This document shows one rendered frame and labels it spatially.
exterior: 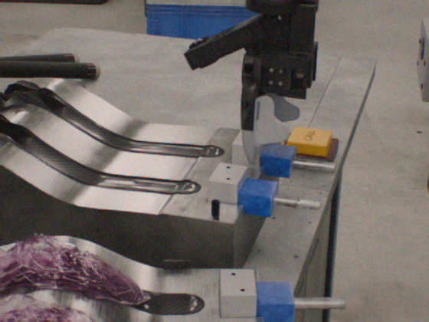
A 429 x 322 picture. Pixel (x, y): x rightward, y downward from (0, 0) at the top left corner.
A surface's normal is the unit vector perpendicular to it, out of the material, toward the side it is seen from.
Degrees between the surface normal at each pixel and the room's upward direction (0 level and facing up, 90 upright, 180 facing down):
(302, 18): 90
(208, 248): 90
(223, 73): 0
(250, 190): 0
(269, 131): 79
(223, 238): 90
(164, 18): 90
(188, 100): 0
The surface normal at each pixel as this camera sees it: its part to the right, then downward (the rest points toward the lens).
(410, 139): 0.01, -0.91
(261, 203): -0.27, 0.41
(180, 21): -0.05, 0.44
